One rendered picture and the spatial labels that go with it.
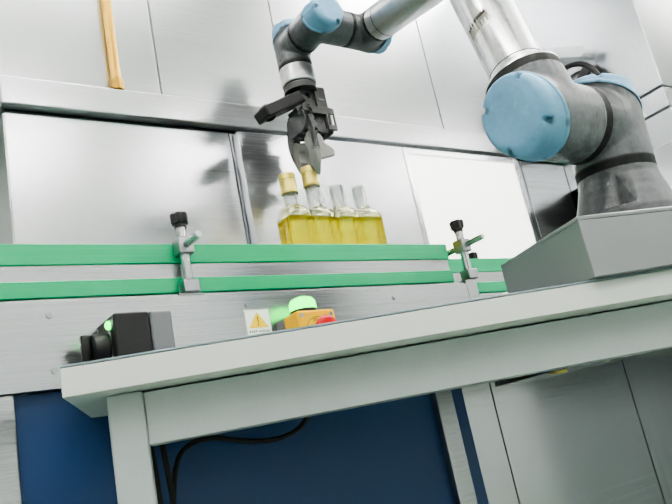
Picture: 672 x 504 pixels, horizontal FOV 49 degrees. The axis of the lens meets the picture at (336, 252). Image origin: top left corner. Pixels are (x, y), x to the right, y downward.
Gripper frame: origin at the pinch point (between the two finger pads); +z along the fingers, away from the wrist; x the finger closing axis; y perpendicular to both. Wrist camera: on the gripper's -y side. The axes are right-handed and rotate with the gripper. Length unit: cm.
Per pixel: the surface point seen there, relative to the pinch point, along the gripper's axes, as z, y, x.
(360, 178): -5.1, 23.2, 11.6
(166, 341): 38, -46, -23
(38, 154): -7, -49, 15
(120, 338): 37, -52, -23
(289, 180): 3.0, -6.5, -1.7
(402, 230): 8.1, 32.5, 11.5
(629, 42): -39, 107, -19
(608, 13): -50, 107, -16
